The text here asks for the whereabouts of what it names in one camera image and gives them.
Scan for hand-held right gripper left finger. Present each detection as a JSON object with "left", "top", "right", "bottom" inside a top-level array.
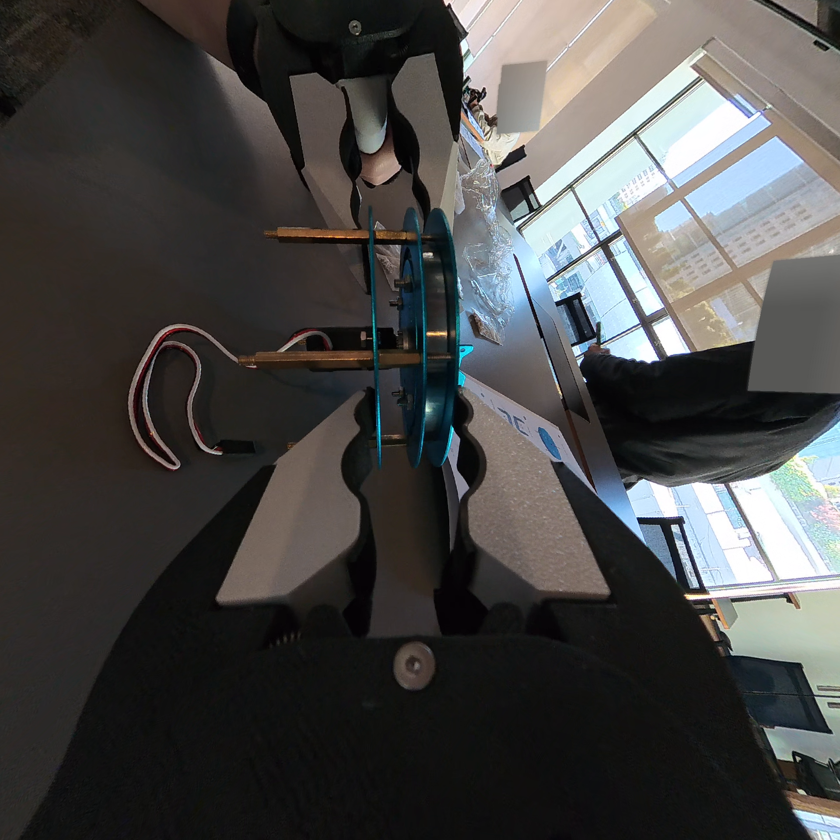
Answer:
[{"left": 215, "top": 387, "right": 383, "bottom": 636}]

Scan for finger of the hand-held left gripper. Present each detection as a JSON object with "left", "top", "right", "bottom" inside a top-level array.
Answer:
[
  {"left": 289, "top": 73, "right": 370, "bottom": 293},
  {"left": 392, "top": 52, "right": 462, "bottom": 221}
]

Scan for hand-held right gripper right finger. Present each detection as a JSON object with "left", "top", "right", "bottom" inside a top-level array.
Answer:
[{"left": 436, "top": 387, "right": 614, "bottom": 636}]

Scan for assembly instruction booklet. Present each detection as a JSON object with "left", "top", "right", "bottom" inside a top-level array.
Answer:
[{"left": 441, "top": 373, "right": 567, "bottom": 501}]

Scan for blue round turntable base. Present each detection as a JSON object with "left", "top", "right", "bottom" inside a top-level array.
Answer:
[{"left": 264, "top": 206, "right": 475, "bottom": 468}]

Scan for person's left hand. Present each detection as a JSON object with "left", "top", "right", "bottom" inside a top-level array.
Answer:
[{"left": 360, "top": 150, "right": 403, "bottom": 188}]

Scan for crumpled clear plastic bag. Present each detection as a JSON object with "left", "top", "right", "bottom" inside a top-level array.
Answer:
[
  {"left": 459, "top": 157, "right": 501, "bottom": 219},
  {"left": 462, "top": 223, "right": 517, "bottom": 322}
]

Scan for black mesh chair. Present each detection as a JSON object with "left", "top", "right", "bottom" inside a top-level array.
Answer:
[
  {"left": 502, "top": 176, "right": 543, "bottom": 224},
  {"left": 556, "top": 294, "right": 595, "bottom": 346},
  {"left": 638, "top": 515, "right": 708, "bottom": 595}
]

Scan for black monitor screen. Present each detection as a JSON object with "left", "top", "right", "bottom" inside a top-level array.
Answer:
[{"left": 728, "top": 656, "right": 833, "bottom": 735}]

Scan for beige roller blind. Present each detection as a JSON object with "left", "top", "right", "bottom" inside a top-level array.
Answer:
[{"left": 617, "top": 125, "right": 840, "bottom": 316}]

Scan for dark desk with cable flap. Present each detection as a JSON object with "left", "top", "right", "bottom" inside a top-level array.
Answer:
[{"left": 453, "top": 112, "right": 644, "bottom": 536}]

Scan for white red servo cable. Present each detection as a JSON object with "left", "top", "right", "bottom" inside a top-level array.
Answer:
[{"left": 128, "top": 323, "right": 336, "bottom": 471}]

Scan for large glass window wall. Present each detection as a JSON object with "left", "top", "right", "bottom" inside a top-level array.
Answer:
[{"left": 518, "top": 79, "right": 840, "bottom": 585}]

